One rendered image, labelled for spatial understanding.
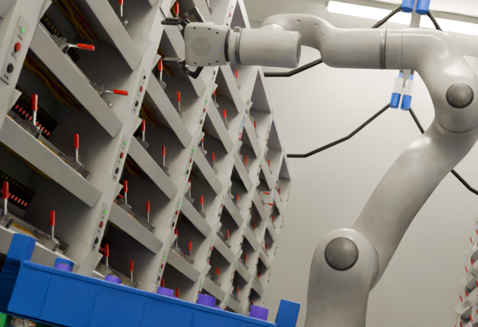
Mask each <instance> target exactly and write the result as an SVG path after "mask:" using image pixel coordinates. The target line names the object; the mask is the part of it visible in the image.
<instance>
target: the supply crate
mask: <svg viewBox="0 0 478 327"><path fill-rule="evenodd" d="M35 244H36V239H34V238H32V237H31V236H28V235H22V234H19V233H14V235H13V237H12V240H11V244H10V246H9V251H8V253H7V256H6V259H5V261H4V265H3V267H2V270H1V274H0V312H1V313H5V314H8V315H12V316H17V317H20V318H25V319H28V320H31V321H36V322H39V323H44V324H48V325H51V326H55V327H296V323H297V317H298V314H299V308H300V303H298V302H295V301H290V300H286V299H281V301H280V306H279V310H278V312H277V315H276V319H275V322H274V323H273V322H269V321H264V320H261V319H258V318H253V317H249V316H244V315H241V314H238V313H233V312H229V311H224V310H221V309H216V308H213V307H210V306H204V305H201V304H196V303H193V302H190V301H184V300H181V299H176V298H173V297H170V296H165V295H161V294H156V293H153V292H150V291H145V290H141V289H136V288H133V287H130V286H125V285H121V284H116V283H113V282H108V281H105V280H101V279H96V278H93V277H88V276H85V275H81V274H76V273H73V272H72V270H73V266H74V262H72V261H71V260H69V259H63V258H60V257H56V259H55V264H56V263H59V264H60V263H61V262H62V263H66V264H68V266H69V267H72V269H71V271H70V272H68V271H65V270H62V269H56V268H55V264H54V266H53V267H48V266H45V265H42V264H36V263H33V262H30V260H31V256H32V254H33V249H34V247H35Z"/></svg>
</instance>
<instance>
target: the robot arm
mask: <svg viewBox="0 0 478 327"><path fill-rule="evenodd" d="M191 14H193V15H194V16H195V17H196V19H197V21H192V22H190V21H189V20H188V19H187V18H188V17H189V16H190V15H191ZM179 24H180V25H181V26H183V27H184V28H185V59H184V60H182V59H180V58H170V57H165V58H164V59H163V60H162V61H161V62H162V63H166V65H173V66H178V67H179V68H181V69H182V70H183V71H184V72H185V73H186V74H188V75H189V76H191V77H192V78H193V79H196V78H197V77H198V76H199V75H200V73H201V71H202V70H203V68H204V67H214V66H224V65H228V64H229V62H230V63H231V64H237V65H255V66H265V67H276V68H297V66H298V65H299V62H300V58H301V52H302V45H304V46H308V47H310V48H314V49H316V50H318V51H319V52H320V56H321V59H322V61H323V62H324V64H326V65H328V66H329V67H331V68H346V69H374V70H414V71H416V72H417V73H418V74H419V76H420V77H421V79H422V81H423V82H424V84H425V86H426V88H427V90H428V92H429V94H430V97H431V100H432V104H433V107H434V111H435V116H434V119H433V121H432V123H431V125H430V126H429V127H428V128H427V130H426V131H425V132H424V133H423V134H422V135H421V136H420V137H419V138H418V139H416V140H415V141H414V142H413V143H412V144H411V145H410V146H409V147H407V148H406V149H405V150H404V151H403V152H402V153H401V154H400V156H399V157H398V158H397V159H396V160H395V161H394V163H393V164H392V166H391V167H390V168H389V169H388V171H387V172H386V174H385V175H384V177H383V178H382V179H381V181H380V182H379V184H378V185H377V186H376V188H375V190H374V191H373V192H372V194H371V196H370V198H369V199H368V201H367V203H366V204H365V206H364V208H363V210H362V211H361V213H360V215H359V216H358V218H357V219H356V222H355V223H354V224H353V226H352V227H351V229H348V228H341V229H337V230H333V231H331V232H329V233H328V234H326V235H325V236H324V237H323V238H322V239H321V240H320V242H319V244H318V245H317V248H316V249H315V251H314V255H313V258H312V263H311V267H310V271H309V283H308V290H307V313H306V319H305V324H304V327H366V312H367V305H368V295H369V292H370V291H371V290H372V289H373V288H374V287H375V286H376V285H377V283H378V282H379V280H380V279H381V277H382V276H383V273H384V271H385V270H386V268H387V266H388V264H389V262H390V260H391V259H392V257H393V255H394V253H395V251H396V249H397V248H398V246H399V244H400V241H401V240H402V238H403V236H404V234H405V232H406V231H407V229H408V227H409V226H410V224H411V222H412V221H413V219H414V218H415V216H416V215H417V214H418V212H419V210H420V209H421V208H422V206H423V205H424V204H425V202H426V201H427V199H428V198H429V197H430V196H431V194H432V193H433V191H434V190H435V189H436V188H437V186H438V185H439V184H440V182H441V181H442V180H443V178H444V177H445V176H446V175H447V174H448V173H449V172H450V171H451V170H452V169H453V168H454V167H455V166H456V165H457V164H458V163H459V162H460V161H461V160H462V159H463V158H464V157H465V156H466V155H467V154H468V153H469V151H470V150H471V149H472V147H473V146H474V145H475V143H476V141H477V140H478V77H477V74H476V73H475V71H473V69H471V67H470V66H469V65H468V63H467V61H466V60H465V59H464V56H463V54H462V52H461V50H460V49H459V47H458V45H457V44H456V43H455V41H454V40H453V39H452V38H451V37H450V36H449V35H447V34H446V33H444V32H442V31H439V30H436V29H430V28H347V29H342V28H336V27H334V26H332V25H331V24H330V23H329V22H327V21H325V20H324V19H322V18H320V17H318V16H313V15H309V14H277V15H273V16H269V17H267V18H266V19H265V20H264V21H263V22H262V24H261V26H260V28H243V29H242V28H241V27H238V26H236V27H235V29H234V30H232V29H230V26H226V25H223V24H219V23H211V22H206V21H205V20H204V18H203V17H202V15H201V12H200V11H199V10H198V7H197V6H195V7H193V8H192V9H190V10H188V11H186V12H185V13H184V14H183V15H182V16H181V17H180V18H174V17H166V19H164V20H163V21H161V25H170V26H177V25H179ZM189 66H194V67H197V68H196V71H194V70H192V69H191V68H190V67H189Z"/></svg>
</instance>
